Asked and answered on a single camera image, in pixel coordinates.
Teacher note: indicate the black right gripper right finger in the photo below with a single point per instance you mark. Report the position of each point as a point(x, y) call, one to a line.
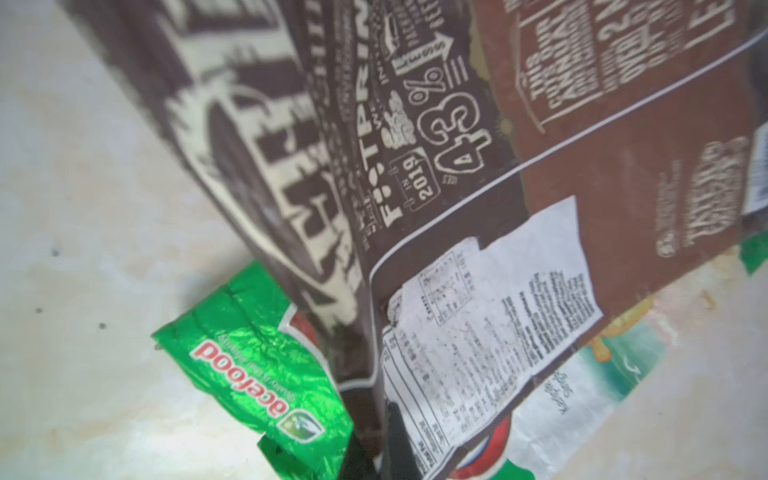
point(399, 462)

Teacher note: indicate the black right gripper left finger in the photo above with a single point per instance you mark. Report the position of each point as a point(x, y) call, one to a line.
point(356, 464)

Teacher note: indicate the brown chips bag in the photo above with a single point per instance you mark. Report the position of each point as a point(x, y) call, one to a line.
point(456, 195)

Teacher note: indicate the green white acefood bag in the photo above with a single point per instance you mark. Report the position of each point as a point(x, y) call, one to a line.
point(250, 349)

